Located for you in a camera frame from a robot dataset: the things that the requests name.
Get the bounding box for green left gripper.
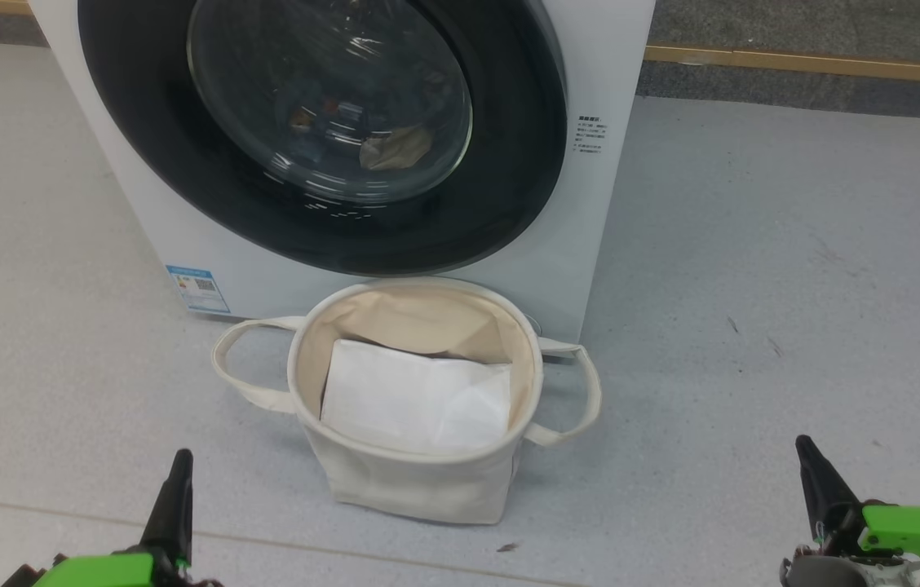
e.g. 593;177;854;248
3;448;220;587

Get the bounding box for blue energy label sticker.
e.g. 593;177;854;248
165;263;232;315

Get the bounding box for clothes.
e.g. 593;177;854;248
287;96;436;173

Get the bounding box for white front-load washing machine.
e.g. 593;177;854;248
28;0;657;344

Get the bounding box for black printed text label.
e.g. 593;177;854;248
573;114;604;156

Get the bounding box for cream canvas laundry basket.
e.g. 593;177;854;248
211;277;602;526

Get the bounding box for white cloth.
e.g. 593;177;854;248
320;338;513;456

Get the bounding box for black round washer door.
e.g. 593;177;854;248
77;0;569;278

